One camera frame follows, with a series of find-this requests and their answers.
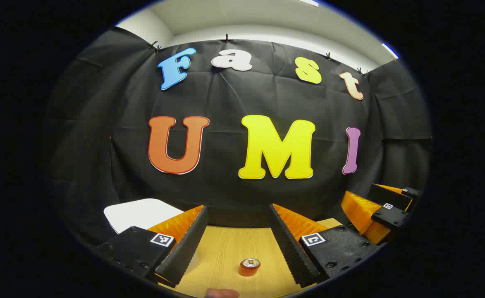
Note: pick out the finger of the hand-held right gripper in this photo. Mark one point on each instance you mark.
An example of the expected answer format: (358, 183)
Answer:
(387, 194)
(391, 217)

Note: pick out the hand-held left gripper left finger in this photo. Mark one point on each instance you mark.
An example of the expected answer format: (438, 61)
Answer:
(188, 244)

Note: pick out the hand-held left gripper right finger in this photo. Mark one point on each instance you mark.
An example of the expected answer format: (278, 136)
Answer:
(290, 248)

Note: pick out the red pop can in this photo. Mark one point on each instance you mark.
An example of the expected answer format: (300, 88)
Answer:
(249, 268)

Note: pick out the white desktop garbage bin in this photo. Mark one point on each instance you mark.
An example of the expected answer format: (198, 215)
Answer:
(139, 213)

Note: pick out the wooden desktop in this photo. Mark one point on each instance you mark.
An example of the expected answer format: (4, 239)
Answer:
(225, 248)

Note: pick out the black backdrop cloth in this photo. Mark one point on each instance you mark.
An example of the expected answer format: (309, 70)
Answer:
(225, 103)

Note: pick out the ceiling light panel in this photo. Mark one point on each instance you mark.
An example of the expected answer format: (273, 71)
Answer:
(309, 2)

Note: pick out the row of black cloth clips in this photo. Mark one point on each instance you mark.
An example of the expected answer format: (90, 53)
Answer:
(226, 39)

